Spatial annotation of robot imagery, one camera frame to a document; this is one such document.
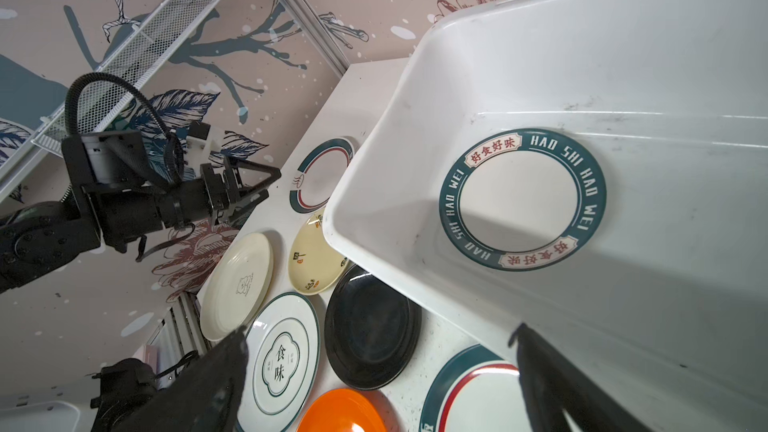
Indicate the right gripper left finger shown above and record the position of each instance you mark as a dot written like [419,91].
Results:
[206,396]

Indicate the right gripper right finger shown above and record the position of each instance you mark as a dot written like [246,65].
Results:
[556,393]

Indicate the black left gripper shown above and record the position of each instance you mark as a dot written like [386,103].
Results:
[118,197]

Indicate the green red rimmed white plate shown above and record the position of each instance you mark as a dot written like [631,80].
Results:
[319,173]

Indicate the cream yellow small plate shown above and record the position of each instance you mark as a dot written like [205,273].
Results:
[314,265]

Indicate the green ring lettered plate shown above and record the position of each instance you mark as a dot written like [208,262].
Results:
[522,200]

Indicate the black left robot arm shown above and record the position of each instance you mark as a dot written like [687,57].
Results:
[34,240]

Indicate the white plastic bin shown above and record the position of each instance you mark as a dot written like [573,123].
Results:
[665,308]

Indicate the white plate with black emblem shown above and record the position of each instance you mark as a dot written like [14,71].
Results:
[283,354]

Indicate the cream white large plate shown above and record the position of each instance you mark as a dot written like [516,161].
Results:
[237,286]

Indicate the orange plate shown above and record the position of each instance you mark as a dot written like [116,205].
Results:
[342,410]

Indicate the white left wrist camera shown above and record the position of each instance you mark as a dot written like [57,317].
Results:
[201,141]

